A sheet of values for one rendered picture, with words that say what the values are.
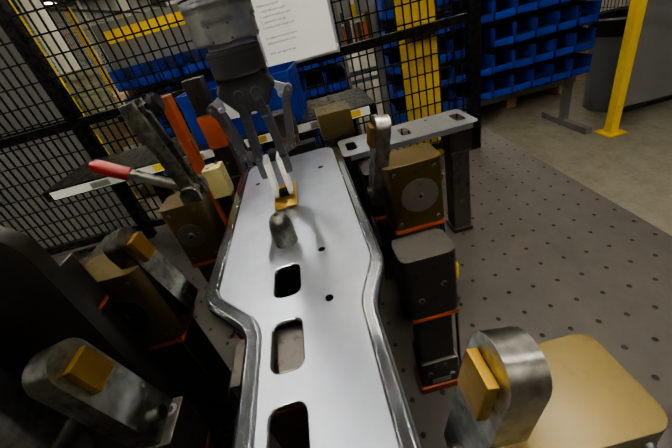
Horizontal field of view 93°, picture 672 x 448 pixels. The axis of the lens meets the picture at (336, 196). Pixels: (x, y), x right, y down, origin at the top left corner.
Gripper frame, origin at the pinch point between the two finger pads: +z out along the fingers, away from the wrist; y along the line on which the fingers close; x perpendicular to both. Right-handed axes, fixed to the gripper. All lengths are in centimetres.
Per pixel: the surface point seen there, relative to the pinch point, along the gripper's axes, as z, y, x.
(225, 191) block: 3.2, -11.6, 6.2
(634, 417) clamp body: 0.2, 20.3, -42.7
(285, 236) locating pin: 2.8, 0.4, -14.2
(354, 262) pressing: 4.7, 8.4, -20.6
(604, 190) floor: 105, 162, 92
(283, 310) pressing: 4.7, -0.4, -24.9
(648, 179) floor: 105, 188, 91
